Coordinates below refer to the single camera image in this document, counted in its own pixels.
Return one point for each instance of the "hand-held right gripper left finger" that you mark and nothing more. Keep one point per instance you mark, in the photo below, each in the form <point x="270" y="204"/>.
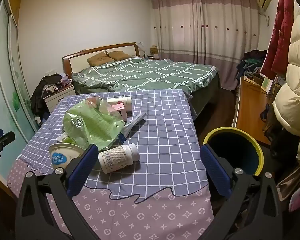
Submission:
<point x="82" y="170"/>

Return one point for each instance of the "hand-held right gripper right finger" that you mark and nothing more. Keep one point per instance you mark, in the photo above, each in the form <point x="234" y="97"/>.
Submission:
<point x="216" y="170"/>

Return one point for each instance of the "yellow-rimmed dark waste bin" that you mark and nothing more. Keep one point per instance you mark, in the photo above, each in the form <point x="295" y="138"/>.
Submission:
<point x="240" y="152"/>

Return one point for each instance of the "white pill bottle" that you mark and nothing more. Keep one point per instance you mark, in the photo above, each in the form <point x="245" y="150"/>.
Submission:
<point x="115" y="158"/>

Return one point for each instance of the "white tissue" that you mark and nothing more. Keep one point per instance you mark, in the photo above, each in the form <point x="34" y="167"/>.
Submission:
<point x="63" y="138"/>

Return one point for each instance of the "green plastic bag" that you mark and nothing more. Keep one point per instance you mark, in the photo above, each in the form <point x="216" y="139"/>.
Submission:
<point x="95" y="122"/>

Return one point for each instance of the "pink milk carton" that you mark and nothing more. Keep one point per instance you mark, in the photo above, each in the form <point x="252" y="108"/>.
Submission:
<point x="120" y="110"/>

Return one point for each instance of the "white pudding cup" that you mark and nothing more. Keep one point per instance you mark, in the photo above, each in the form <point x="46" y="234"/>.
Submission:
<point x="60" y="158"/>

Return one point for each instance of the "wardrobe with painted doors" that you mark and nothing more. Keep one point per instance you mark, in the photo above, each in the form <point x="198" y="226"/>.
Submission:
<point x="10" y="80"/>

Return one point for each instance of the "checked purple tablecloth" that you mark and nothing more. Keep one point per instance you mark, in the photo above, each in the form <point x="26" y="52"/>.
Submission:
<point x="165" y="142"/>

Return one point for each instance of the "dark clothes heap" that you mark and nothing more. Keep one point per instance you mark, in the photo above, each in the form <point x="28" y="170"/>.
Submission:
<point x="43" y="90"/>

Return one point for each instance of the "white wooden nightstand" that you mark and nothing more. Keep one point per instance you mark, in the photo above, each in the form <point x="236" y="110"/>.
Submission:
<point x="60" y="100"/>

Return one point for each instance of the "wooden desk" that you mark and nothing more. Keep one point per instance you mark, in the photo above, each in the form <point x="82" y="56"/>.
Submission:
<point x="250" y="110"/>

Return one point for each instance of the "grey foil wrapper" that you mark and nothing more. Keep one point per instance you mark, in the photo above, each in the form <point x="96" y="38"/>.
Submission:
<point x="135" y="120"/>

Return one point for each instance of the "beige paper cup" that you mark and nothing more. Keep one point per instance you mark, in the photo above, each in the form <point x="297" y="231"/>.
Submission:
<point x="125" y="100"/>

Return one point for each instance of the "pink plastic bag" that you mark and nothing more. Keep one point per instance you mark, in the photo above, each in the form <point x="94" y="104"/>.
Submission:
<point x="297" y="192"/>

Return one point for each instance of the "green and white book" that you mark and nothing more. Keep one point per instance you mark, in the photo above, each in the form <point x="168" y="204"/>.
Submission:
<point x="267" y="83"/>

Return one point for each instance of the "wooden bed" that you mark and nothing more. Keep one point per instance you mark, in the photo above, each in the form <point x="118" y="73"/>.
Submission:
<point x="77" y="60"/>

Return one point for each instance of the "large brown pillow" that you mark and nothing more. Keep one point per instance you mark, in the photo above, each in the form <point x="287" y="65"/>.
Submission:
<point x="100" y="59"/>

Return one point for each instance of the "pile of dark clothes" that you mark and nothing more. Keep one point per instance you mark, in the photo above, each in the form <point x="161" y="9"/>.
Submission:
<point x="250" y="62"/>

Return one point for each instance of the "green checked quilt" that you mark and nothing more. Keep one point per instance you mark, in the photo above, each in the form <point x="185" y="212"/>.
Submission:
<point x="152" y="75"/>

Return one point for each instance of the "small brown pillow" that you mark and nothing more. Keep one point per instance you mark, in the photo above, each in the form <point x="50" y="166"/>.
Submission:
<point x="120" y="55"/>

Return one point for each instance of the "pink and white curtain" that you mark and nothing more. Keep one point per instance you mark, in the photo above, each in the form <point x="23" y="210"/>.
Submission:
<point x="202" y="42"/>

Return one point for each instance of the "brown tissue box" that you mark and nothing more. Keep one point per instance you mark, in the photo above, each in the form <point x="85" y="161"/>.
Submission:
<point x="154" y="50"/>

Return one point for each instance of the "cream down jacket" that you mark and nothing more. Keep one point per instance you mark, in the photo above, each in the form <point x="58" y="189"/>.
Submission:
<point x="297" y="55"/>

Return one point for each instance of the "red hanging coat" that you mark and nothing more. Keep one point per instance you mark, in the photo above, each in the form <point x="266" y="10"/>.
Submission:
<point x="280" y="42"/>

